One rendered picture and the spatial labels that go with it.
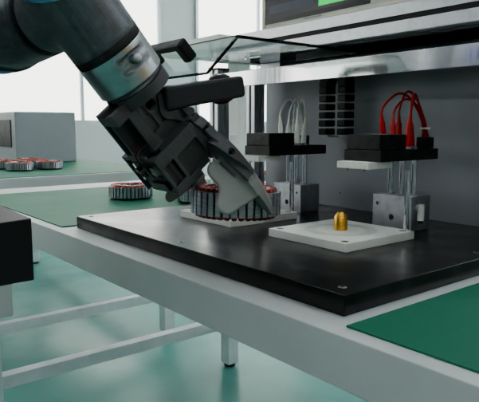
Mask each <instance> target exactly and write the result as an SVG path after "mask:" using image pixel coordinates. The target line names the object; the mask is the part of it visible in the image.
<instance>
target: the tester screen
mask: <svg viewBox="0 0 479 402"><path fill-rule="evenodd" d="M291 1H295V0H268V19H267V21H268V20H273V19H276V18H283V17H287V16H291V15H294V14H301V13H305V12H309V11H313V10H319V9H323V8H327V7H331V6H338V5H342V4H345V3H349V2H356V1H360V0H344V1H341V2H334V3H330V4H327V5H322V6H318V3H319V0H314V5H312V6H306V7H302V8H299V9H295V10H289V11H285V12H281V13H278V14H271V15H269V7H270V6H275V5H278V4H281V3H285V2H291Z"/></svg>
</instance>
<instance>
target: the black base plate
mask: <svg viewBox="0 0 479 402"><path fill-rule="evenodd" d="M187 209H190V205H184V206H176V207H161V208H152V209H144V210H136V211H121V212H112V213H104V214H96V215H81V216H77V228H80V229H82V230H85V231H89V232H92V233H94V234H97V235H101V236H104V237H106V238H110V239H113V240H116V241H118V242H122V243H125V244H128V245H130V246H134V247H137V248H140V249H142V250H146V251H149V252H151V253H154V254H158V255H161V256H163V257H166V258H170V259H173V260H175V261H178V262H182V263H185V264H187V265H190V266H194V267H197V268H199V269H202V270H206V271H209V272H211V273H214V274H218V275H221V276H223V277H226V278H230V279H233V280H235V281H238V282H242V283H245V284H247V285H250V286H254V287H257V288H259V289H262V290H266V291H269V292H271V293H274V294H278V295H281V296H283V297H286V298H290V299H292V300H295V301H298V302H302V303H304V304H307V305H311V306H314V307H316V308H319V309H323V310H326V311H328V312H331V313H335V314H338V315H340V316H343V317H345V316H347V315H350V314H354V313H358V312H360V311H364V310H366V309H370V308H374V307H376V306H379V305H384V304H387V303H389V302H394V301H397V300H399V299H403V298H407V297H410V296H413V295H415V294H420V293H423V292H426V291H428V290H433V289H436V288H438V287H442V286H446V285H449V284H452V283H455V282H459V281H462V280H465V279H467V278H472V277H475V276H478V275H479V227H476V226H470V225H464V224H458V223H448V222H442V221H436V220H429V228H427V229H423V230H419V231H414V239H411V240H406V241H402V242H395V243H391V244H387V245H382V246H375V247H371V248H367V249H363V250H356V251H352V252H347V253H344V252H340V251H336V250H329V249H326V248H322V247H318V246H312V245H308V244H303V243H300V242H294V241H289V240H286V239H282V238H275V237H272V236H269V228H273V227H283V226H289V225H295V224H300V223H310V222H316V221H322V220H328V219H334V216H335V215H336V213H337V212H338V211H344V212H345V214H346V215H347V220H350V221H355V222H360V223H369V224H372V214H373V211H363V210H357V209H351V208H346V207H334V206H329V205H323V204H319V211H315V212H309V213H302V214H299V213H297V219H288V220H282V221H276V222H270V223H258V224H253V225H247V226H241V227H225V226H221V225H217V224H213V223H207V222H203V221H199V220H195V219H189V218H185V217H181V216H180V211H181V210H187Z"/></svg>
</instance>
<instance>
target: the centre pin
mask: <svg viewBox="0 0 479 402"><path fill-rule="evenodd" d="M334 230H336V231H346V230H347V215H346V214H345V212H344V211H338V212H337V213H336V215H335V216H334Z"/></svg>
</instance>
